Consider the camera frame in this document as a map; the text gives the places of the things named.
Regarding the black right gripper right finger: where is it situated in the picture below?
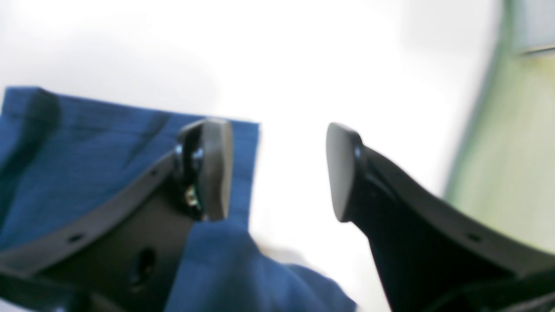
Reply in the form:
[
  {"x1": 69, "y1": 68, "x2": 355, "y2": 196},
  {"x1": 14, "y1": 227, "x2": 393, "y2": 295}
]
[{"x1": 326, "y1": 123, "x2": 555, "y2": 312}]

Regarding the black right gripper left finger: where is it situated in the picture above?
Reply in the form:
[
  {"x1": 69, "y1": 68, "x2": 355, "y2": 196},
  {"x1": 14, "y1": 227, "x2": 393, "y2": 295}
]
[{"x1": 0, "y1": 118, "x2": 234, "y2": 312}]

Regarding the dark blue t-shirt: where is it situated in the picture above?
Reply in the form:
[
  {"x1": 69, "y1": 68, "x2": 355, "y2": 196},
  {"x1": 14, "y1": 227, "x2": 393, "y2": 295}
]
[{"x1": 0, "y1": 87, "x2": 358, "y2": 312}]

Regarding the green cloth beside table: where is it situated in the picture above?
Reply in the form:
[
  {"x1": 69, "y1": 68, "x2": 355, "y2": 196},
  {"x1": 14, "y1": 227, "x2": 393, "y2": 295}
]
[{"x1": 444, "y1": 0, "x2": 555, "y2": 254}]

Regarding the grey bin at left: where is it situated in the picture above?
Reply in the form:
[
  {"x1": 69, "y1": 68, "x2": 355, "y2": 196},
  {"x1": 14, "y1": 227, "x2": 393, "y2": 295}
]
[{"x1": 513, "y1": 0, "x2": 555, "y2": 55}]

